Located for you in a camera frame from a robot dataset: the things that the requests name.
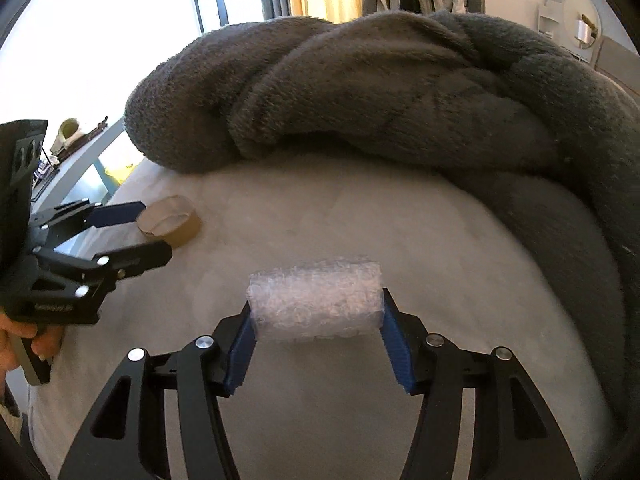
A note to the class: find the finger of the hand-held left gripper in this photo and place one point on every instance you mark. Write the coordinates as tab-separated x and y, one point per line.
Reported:
140	257
117	215

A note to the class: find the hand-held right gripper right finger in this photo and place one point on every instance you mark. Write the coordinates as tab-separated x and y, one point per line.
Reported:
398	355

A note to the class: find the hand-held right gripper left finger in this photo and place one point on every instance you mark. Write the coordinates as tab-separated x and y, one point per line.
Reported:
240	355

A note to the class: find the brown cardboard tape roll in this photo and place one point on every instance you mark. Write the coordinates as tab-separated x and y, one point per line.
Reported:
170	222

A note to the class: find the bubble wrap roll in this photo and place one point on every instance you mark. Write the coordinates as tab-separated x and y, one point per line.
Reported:
315	300

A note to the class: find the person's left hand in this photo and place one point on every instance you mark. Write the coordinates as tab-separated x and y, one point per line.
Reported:
47	342

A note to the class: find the yellow plastic bag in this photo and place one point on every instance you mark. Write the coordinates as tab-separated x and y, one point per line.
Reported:
122	172

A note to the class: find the light grey side table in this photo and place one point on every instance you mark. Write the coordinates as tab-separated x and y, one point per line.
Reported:
75	162

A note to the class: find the small beige object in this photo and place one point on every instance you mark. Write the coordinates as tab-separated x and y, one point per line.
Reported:
70	132

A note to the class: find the window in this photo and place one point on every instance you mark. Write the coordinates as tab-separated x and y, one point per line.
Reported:
150	20

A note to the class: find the grey plush duvet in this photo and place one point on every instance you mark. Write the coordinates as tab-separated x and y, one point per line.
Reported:
400	110

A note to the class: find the white vanity dresser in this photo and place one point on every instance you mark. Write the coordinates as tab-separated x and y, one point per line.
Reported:
550	22

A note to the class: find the oval vanity mirror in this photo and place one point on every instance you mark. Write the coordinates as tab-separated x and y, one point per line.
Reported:
582	20

